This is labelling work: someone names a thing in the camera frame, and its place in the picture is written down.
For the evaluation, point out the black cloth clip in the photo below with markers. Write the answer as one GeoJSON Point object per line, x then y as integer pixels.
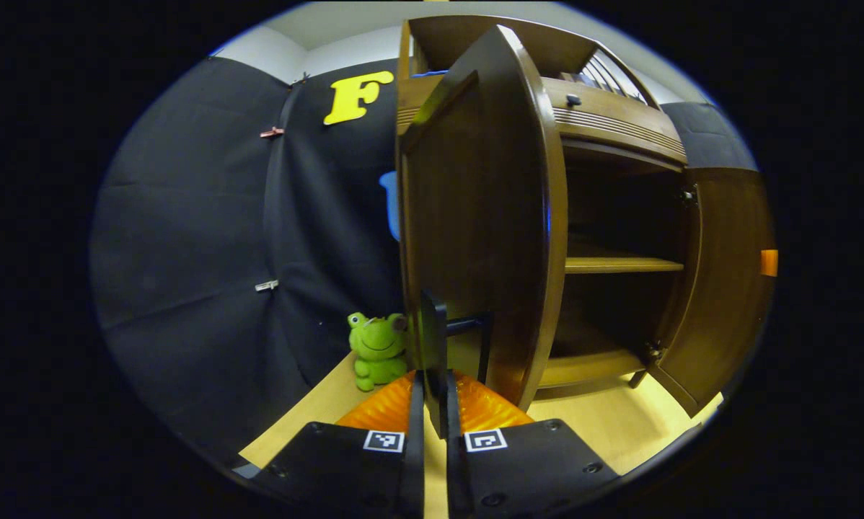
{"type": "Point", "coordinates": [301, 78]}

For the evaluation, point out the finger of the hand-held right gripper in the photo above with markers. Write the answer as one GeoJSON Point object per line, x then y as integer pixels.
{"type": "Point", "coordinates": [769, 263]}

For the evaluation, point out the wooden shoe cabinet door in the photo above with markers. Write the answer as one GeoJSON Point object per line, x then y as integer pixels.
{"type": "Point", "coordinates": [728, 288]}
{"type": "Point", "coordinates": [475, 216]}

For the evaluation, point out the metal door hinge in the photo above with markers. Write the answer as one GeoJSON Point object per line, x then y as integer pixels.
{"type": "Point", "coordinates": [653, 352]}
{"type": "Point", "coordinates": [689, 195]}

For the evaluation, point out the green frog toy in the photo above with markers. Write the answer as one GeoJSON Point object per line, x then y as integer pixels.
{"type": "Point", "coordinates": [378, 349]}

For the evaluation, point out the silver cloth clip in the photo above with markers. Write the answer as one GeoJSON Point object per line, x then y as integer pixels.
{"type": "Point", "coordinates": [266, 285]}

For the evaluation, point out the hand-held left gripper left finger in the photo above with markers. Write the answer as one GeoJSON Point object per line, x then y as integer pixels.
{"type": "Point", "coordinates": [360, 468]}

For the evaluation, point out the wooden double-door shoe cabinet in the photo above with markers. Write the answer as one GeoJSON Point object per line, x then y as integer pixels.
{"type": "Point", "coordinates": [619, 130]}

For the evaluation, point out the wooden inner cabinet shelf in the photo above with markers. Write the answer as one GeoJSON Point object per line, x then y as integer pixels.
{"type": "Point", "coordinates": [619, 265]}

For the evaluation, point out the black backdrop cloth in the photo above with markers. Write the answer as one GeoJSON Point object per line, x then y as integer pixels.
{"type": "Point", "coordinates": [187, 252]}

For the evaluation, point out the red cloth clip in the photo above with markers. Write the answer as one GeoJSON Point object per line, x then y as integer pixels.
{"type": "Point", "coordinates": [272, 132]}

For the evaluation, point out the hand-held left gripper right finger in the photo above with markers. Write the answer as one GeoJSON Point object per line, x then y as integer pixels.
{"type": "Point", "coordinates": [518, 472]}

